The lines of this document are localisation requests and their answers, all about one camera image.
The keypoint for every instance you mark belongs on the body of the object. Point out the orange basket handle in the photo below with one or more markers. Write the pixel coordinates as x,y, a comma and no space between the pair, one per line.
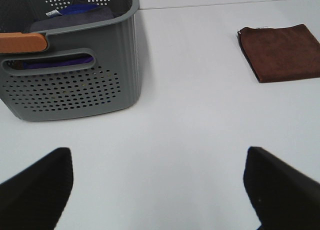
18,42

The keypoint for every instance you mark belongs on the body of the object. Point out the grey perforated plastic basket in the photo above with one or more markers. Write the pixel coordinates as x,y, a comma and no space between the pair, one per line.
110,82

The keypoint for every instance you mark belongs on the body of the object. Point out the blue purple towel in basket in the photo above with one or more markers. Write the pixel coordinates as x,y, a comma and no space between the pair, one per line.
75,8

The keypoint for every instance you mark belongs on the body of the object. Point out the brown towel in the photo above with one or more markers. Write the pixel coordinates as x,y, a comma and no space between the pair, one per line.
281,54

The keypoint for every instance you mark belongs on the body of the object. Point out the grey towel in basket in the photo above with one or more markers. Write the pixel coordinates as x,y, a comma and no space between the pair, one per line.
101,13

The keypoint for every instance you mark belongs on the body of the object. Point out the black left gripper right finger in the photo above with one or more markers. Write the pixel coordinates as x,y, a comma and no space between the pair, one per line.
283,198

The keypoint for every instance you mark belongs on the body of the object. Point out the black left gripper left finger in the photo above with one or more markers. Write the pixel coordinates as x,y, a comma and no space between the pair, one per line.
35,198

